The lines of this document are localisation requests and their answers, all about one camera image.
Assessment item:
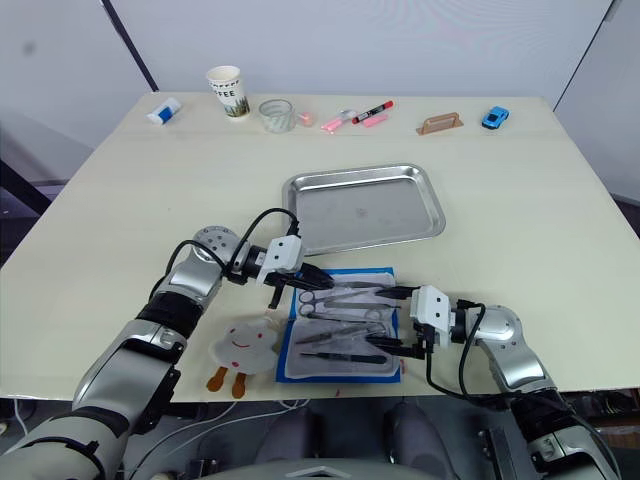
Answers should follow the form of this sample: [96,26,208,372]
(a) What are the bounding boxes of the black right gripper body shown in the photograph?
[409,319,438,363]

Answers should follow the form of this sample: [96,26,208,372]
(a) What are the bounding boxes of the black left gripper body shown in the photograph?
[263,267,312,292]

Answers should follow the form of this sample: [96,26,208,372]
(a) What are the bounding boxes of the silver surgical scissors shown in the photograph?
[297,288,352,318]

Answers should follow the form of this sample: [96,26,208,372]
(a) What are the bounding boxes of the blue surgical instrument pack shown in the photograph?
[275,267,404,386]

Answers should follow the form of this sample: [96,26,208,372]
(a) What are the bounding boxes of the metal tray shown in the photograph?
[281,162,447,257]

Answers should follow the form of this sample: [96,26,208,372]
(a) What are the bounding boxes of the long silver forceps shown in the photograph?
[330,280,387,292]

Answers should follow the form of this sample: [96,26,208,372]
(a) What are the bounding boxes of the black tweezers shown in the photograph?
[299,351,390,366]

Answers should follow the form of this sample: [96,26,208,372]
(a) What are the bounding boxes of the white cloud plush toy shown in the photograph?
[206,319,282,400]

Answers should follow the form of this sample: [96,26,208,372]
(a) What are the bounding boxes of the short silver tweezers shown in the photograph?
[294,328,346,346]

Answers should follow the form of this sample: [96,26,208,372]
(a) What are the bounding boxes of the dark grey rounded shape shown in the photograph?
[267,401,324,459]
[382,399,449,464]

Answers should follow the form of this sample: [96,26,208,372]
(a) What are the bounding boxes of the silver robot torso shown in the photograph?
[195,460,454,480]

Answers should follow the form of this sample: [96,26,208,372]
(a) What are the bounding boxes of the clear glass measuring cup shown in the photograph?
[258,98,297,135]

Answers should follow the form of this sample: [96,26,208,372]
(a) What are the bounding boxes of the red marker pen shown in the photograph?
[350,99,395,126]

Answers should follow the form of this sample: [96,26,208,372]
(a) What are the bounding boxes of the paper coffee cup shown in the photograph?
[205,65,252,122]

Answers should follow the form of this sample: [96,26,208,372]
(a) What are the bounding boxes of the blue toy car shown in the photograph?
[481,105,512,129]

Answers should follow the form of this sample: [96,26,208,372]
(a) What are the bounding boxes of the blue and white tube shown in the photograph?
[145,96,183,128]

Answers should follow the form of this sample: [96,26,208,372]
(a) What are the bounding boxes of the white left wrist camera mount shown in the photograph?
[256,235,305,288]

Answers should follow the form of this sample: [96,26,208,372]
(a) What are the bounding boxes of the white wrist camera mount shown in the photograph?
[256,235,305,288]
[409,285,454,352]

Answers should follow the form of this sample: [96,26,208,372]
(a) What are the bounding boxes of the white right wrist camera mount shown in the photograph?
[409,285,454,352]

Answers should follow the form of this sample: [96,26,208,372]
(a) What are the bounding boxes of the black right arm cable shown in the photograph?
[424,299,517,402]

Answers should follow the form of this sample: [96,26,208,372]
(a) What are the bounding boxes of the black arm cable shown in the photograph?
[163,207,301,282]
[424,299,517,402]

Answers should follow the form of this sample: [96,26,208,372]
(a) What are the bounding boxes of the silver ring-handled hemostat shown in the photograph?
[307,307,384,322]

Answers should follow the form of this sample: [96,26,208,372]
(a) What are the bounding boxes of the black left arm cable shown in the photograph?
[163,207,301,282]

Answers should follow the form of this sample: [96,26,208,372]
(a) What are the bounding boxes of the white cable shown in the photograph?
[124,397,312,474]

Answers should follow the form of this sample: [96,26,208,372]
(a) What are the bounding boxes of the tan wooden handle block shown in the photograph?
[415,113,467,137]

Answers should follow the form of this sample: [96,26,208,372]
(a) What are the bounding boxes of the black partition post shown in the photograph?
[106,0,161,94]

